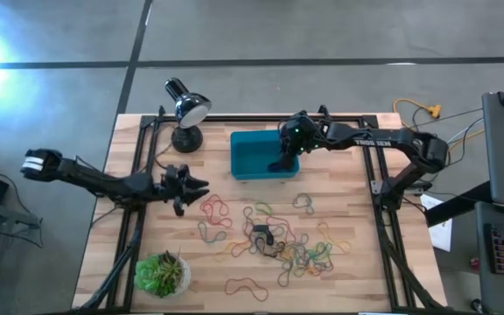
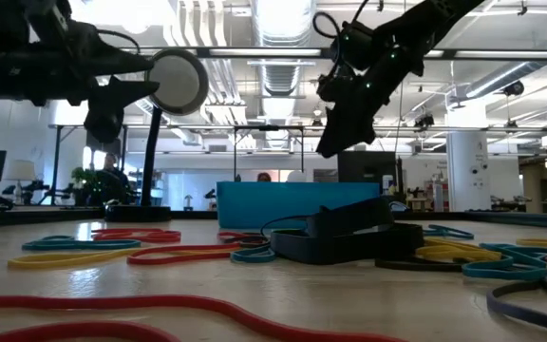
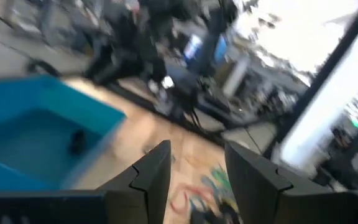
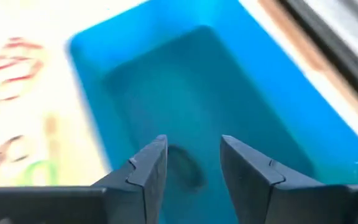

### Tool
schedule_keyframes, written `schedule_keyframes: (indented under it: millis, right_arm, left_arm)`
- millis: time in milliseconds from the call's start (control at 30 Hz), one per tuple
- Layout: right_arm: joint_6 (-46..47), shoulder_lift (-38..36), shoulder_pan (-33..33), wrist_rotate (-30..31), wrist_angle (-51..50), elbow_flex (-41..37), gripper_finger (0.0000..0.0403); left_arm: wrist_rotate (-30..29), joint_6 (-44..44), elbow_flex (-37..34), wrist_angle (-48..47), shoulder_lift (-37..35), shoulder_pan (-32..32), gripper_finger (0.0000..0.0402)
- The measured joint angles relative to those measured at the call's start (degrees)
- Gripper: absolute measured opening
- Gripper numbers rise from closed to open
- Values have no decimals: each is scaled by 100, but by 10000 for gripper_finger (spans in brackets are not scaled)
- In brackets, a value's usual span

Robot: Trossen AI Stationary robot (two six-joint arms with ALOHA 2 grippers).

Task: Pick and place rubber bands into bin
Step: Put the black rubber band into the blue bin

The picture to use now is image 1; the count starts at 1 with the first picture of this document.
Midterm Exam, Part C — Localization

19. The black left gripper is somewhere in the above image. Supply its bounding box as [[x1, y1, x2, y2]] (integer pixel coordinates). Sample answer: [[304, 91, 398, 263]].
[[160, 164, 212, 207]]

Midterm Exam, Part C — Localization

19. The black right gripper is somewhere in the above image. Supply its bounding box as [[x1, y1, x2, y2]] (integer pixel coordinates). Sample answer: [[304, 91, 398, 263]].
[[268, 111, 323, 173]]

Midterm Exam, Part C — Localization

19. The green rubber band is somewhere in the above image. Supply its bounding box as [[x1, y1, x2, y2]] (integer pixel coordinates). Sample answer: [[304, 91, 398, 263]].
[[306, 241, 334, 264], [254, 199, 275, 216]]

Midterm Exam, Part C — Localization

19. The teal rubber band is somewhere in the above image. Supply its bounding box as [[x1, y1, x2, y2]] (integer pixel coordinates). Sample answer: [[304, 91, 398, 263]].
[[197, 220, 228, 245]]

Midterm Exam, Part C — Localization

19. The dark brown rubber band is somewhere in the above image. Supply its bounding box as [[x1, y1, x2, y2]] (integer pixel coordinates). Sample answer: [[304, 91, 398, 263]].
[[241, 205, 258, 240]]

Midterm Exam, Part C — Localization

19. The wide black rubber band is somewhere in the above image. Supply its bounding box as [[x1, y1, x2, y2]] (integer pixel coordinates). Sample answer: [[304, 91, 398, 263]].
[[251, 223, 276, 246]]

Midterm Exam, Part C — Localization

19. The long yellow rubber band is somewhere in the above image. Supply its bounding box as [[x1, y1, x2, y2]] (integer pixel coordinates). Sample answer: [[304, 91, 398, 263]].
[[213, 238, 253, 263]]

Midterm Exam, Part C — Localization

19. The thin black rubber band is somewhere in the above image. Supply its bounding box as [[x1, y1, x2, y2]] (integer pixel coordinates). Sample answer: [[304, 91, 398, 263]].
[[254, 235, 286, 259]]

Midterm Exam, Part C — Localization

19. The long red rubber band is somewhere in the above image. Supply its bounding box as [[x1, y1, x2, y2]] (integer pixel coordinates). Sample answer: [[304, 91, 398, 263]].
[[224, 276, 270, 303]]

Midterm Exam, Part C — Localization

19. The dark grey rubber band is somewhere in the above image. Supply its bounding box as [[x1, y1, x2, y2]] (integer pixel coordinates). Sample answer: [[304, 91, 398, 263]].
[[276, 257, 295, 289]]

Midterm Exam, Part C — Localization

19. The orange red rubber band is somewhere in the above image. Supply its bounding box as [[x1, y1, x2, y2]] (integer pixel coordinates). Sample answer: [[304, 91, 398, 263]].
[[306, 255, 335, 277]]

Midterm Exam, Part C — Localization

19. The teal plastic bin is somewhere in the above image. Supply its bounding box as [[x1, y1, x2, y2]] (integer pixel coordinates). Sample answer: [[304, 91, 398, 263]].
[[229, 129, 301, 181]]

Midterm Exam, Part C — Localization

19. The black desk lamp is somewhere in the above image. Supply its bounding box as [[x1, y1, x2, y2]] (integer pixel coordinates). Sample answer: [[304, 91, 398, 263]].
[[164, 77, 214, 154]]

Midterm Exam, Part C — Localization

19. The green succulent in pot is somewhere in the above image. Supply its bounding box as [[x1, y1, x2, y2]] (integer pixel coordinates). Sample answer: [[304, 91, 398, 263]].
[[133, 248, 193, 300]]

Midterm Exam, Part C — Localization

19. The white paper sheet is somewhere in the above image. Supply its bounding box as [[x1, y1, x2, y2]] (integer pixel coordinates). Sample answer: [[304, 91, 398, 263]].
[[419, 193, 453, 253]]

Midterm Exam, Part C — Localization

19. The black desk leg bar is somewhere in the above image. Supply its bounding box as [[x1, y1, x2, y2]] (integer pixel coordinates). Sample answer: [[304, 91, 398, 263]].
[[424, 179, 494, 228]]

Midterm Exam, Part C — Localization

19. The dark desk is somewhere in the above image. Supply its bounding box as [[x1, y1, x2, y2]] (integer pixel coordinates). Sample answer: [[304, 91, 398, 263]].
[[473, 199, 504, 315]]

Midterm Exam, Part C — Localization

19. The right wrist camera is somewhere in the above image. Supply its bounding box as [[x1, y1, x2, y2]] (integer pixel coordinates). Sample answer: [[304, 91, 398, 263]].
[[283, 148, 300, 171]]

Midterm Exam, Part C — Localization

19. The yellow extension cord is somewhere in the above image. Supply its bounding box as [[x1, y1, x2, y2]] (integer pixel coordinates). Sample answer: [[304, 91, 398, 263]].
[[392, 98, 486, 152]]

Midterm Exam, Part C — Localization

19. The black floor cable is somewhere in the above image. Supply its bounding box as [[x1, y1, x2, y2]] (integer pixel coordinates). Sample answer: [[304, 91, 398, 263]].
[[411, 107, 485, 132]]

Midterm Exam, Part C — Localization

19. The white cable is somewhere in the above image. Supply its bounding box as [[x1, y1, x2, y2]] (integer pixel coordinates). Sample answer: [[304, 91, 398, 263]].
[[446, 116, 485, 145]]

